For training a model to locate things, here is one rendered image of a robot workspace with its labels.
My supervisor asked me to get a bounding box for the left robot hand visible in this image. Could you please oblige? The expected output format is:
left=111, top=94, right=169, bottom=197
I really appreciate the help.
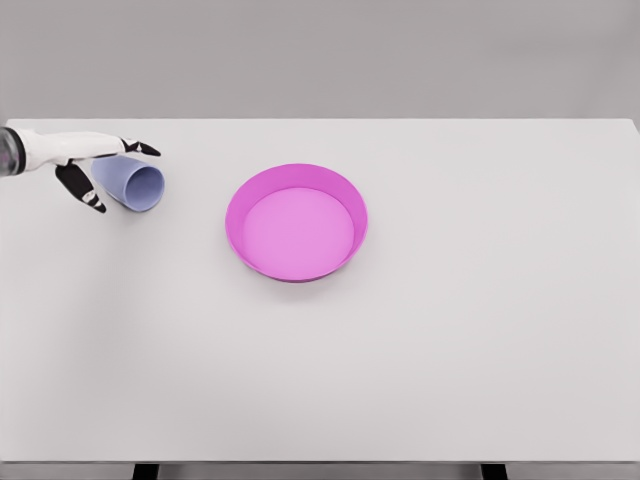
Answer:
left=43, top=130, right=162, bottom=215

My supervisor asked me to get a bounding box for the pink round plate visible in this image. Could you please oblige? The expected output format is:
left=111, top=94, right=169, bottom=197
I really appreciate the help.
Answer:
left=224, top=162, right=370, bottom=285

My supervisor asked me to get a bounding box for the lavender blue cup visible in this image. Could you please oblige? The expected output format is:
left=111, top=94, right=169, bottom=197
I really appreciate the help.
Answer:
left=90, top=155, right=166, bottom=215

